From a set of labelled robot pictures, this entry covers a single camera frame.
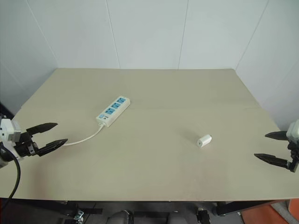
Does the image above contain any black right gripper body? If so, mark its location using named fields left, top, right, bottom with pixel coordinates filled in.
left=285, top=139, right=299, bottom=173

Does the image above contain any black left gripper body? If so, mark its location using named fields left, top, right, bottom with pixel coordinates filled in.
left=14, top=131, right=42, bottom=158

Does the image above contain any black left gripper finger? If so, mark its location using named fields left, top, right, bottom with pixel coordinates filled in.
left=35, top=139, right=69, bottom=156
left=26, top=122, right=58, bottom=136

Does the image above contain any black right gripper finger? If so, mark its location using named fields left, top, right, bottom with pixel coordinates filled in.
left=264, top=131, right=290, bottom=141
left=254, top=153, right=290, bottom=168

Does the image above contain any white plug adapter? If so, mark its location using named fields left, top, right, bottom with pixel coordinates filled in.
left=195, top=133, right=214, bottom=149

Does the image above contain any white power strip with cable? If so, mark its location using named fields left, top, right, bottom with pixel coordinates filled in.
left=95, top=95, right=131, bottom=128

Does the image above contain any orange floor object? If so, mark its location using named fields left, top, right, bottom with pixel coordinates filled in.
left=242, top=198, right=299, bottom=224

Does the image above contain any dark rounded grey shape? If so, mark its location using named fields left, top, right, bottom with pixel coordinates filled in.
left=107, top=209, right=135, bottom=224

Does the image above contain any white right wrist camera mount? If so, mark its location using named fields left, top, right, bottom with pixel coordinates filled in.
left=286, top=119, right=299, bottom=142

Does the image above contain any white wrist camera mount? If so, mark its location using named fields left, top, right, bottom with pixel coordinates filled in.
left=0, top=118, right=22, bottom=150
left=286, top=119, right=299, bottom=142

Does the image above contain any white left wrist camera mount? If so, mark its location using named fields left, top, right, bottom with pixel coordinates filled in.
left=0, top=118, right=22, bottom=150

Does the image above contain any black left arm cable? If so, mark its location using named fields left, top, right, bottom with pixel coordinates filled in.
left=0, top=148, right=22, bottom=219

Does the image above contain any white power strip cord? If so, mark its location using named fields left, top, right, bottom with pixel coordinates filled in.
left=62, top=122, right=105, bottom=147

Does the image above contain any black table frame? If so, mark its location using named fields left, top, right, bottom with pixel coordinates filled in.
left=0, top=197, right=292, bottom=217

